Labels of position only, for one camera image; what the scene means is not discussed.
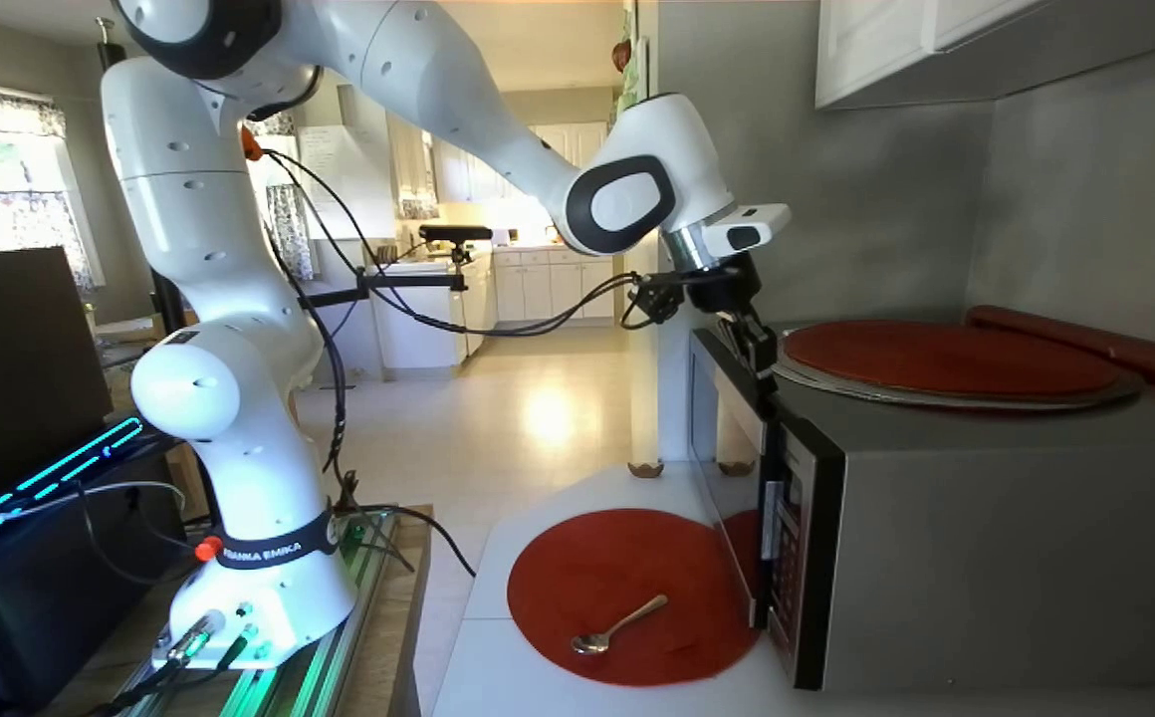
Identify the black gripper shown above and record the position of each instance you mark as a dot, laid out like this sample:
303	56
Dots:
721	283

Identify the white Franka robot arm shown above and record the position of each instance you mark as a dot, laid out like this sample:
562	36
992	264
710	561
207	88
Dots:
243	505

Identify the grey microwave oven body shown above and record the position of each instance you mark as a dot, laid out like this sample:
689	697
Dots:
1001	545

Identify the round red mat on tray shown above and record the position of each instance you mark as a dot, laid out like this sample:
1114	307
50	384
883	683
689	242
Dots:
949	360

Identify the round red woven placemat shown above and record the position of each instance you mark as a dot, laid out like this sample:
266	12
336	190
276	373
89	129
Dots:
632	584

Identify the silver metal spoon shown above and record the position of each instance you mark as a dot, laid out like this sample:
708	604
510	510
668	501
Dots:
609	632

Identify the red round plate high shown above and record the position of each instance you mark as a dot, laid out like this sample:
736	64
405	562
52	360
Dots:
1127	393

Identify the robot mounting table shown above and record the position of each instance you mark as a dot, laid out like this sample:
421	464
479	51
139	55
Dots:
365	623

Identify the black computer monitor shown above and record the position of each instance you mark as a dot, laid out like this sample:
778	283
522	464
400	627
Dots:
7	384

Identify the black case with LED strips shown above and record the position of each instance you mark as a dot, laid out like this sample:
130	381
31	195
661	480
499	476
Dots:
33	584

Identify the window with blinds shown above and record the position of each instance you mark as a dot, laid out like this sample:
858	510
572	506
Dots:
0	173

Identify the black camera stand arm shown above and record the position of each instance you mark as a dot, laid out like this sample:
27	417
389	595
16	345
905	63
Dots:
405	280

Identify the white wall cabinet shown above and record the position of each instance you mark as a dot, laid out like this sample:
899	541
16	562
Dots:
949	47

